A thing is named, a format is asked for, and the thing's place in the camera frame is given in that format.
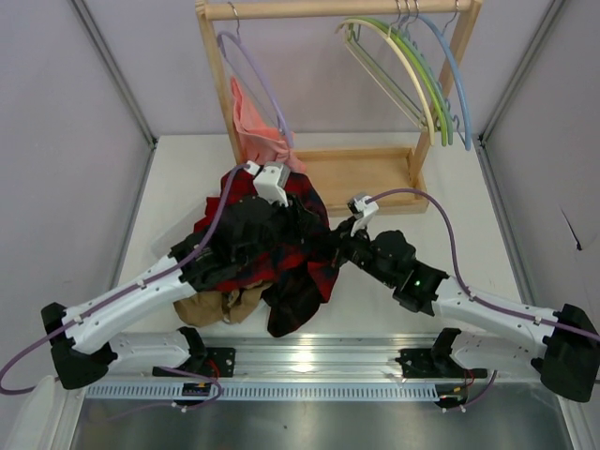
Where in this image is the cream hanger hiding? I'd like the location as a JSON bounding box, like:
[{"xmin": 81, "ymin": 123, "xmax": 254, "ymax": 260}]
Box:
[{"xmin": 335, "ymin": 17, "xmax": 436, "ymax": 142}]

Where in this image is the blue hanger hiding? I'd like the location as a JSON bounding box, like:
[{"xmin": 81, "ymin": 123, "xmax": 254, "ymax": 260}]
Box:
[{"xmin": 419, "ymin": 11, "xmax": 473, "ymax": 151}]

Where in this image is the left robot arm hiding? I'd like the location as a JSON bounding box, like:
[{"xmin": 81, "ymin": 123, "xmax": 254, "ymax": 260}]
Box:
[{"xmin": 41, "ymin": 195, "xmax": 329, "ymax": 390}]

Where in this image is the purple hanger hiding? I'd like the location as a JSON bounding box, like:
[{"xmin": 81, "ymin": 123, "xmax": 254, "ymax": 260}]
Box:
[{"xmin": 217, "ymin": 1, "xmax": 294, "ymax": 148}]

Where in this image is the tan garment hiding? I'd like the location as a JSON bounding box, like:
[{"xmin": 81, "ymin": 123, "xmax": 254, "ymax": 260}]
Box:
[{"xmin": 173, "ymin": 281, "xmax": 273, "ymax": 328}]

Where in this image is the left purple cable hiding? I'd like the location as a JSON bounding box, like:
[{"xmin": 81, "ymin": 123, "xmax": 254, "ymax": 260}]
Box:
[{"xmin": 0, "ymin": 162, "xmax": 254, "ymax": 421}]

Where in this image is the red plaid skirt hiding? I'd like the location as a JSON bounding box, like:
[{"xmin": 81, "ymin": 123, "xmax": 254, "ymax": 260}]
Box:
[{"xmin": 193, "ymin": 170, "xmax": 339, "ymax": 338}]

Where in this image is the green hanger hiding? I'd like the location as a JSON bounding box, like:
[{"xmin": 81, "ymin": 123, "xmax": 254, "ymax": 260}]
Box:
[{"xmin": 336, "ymin": 16, "xmax": 454, "ymax": 146}]

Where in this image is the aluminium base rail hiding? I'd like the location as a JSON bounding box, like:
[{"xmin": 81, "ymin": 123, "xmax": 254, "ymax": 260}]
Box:
[{"xmin": 85, "ymin": 333, "xmax": 541, "ymax": 409}]

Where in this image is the wooden clothes rack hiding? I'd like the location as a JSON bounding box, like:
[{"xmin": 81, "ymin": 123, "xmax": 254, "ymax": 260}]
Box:
[{"xmin": 195, "ymin": 1, "xmax": 482, "ymax": 217}]

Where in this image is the pink skirt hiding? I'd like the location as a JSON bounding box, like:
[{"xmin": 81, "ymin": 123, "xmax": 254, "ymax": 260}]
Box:
[{"xmin": 230, "ymin": 76, "xmax": 307, "ymax": 173}]

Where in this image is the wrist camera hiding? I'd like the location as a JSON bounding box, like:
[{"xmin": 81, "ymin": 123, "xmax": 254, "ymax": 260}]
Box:
[
  {"xmin": 245, "ymin": 160, "xmax": 291, "ymax": 207},
  {"xmin": 348, "ymin": 192, "xmax": 379, "ymax": 237}
]

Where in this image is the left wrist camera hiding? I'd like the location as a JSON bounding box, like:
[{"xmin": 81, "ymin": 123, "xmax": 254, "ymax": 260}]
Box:
[{"xmin": 245, "ymin": 160, "xmax": 291, "ymax": 207}]

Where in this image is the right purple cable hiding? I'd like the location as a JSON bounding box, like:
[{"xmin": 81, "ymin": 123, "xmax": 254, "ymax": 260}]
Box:
[{"xmin": 369, "ymin": 187, "xmax": 600, "ymax": 413}]

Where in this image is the teal hanger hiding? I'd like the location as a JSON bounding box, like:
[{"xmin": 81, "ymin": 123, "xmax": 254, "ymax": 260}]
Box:
[{"xmin": 390, "ymin": 30, "xmax": 453, "ymax": 146}]

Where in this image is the purple cable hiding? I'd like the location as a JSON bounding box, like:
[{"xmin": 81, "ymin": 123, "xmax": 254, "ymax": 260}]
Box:
[
  {"xmin": 0, "ymin": 162, "xmax": 254, "ymax": 421},
  {"xmin": 369, "ymin": 187, "xmax": 600, "ymax": 413}
]

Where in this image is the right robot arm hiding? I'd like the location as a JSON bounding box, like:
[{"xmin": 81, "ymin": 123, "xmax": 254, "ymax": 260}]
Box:
[{"xmin": 324, "ymin": 218, "xmax": 599, "ymax": 403}]

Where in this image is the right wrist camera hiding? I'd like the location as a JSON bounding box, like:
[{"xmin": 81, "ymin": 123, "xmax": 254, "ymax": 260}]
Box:
[{"xmin": 348, "ymin": 192, "xmax": 379, "ymax": 237}]

